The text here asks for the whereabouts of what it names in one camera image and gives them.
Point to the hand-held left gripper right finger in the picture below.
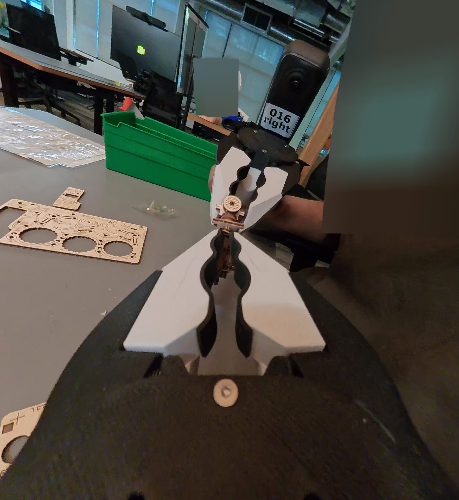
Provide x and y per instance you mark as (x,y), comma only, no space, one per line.
(280,308)

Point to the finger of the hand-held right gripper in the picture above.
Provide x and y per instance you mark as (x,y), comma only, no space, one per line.
(270,191)
(223,175)

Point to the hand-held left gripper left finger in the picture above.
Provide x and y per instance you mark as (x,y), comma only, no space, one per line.
(167,308)

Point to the wooden puzzle model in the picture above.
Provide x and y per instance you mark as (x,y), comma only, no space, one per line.
(226,234)

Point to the wooden gear puzzle sheet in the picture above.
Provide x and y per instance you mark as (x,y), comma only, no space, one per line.
(13,429)

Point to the grey desk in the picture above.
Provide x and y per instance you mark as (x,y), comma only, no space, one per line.
(38,312)

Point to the wooden beam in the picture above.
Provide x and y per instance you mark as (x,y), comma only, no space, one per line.
(319,125)

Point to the mannequin head with white helmet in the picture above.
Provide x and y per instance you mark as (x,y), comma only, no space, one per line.
(240,82)

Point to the green bin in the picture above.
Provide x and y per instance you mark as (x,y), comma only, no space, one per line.
(155,156)

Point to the small clear plastic bag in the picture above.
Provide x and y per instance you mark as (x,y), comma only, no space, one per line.
(155,209)

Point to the wooden sheet with round holes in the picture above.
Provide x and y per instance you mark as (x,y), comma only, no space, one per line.
(77,234)

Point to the person's brown shirt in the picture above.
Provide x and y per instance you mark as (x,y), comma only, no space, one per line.
(409,351)

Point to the small wooden sheet piece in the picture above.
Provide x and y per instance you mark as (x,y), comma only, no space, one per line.
(69,200)

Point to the black monitor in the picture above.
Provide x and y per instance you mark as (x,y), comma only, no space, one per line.
(34,31)
(147,43)

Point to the background wooden table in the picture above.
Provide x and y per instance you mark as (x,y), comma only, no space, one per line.
(57,70)

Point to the clear plastic packaging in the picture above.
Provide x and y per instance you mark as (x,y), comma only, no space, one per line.
(30,136)

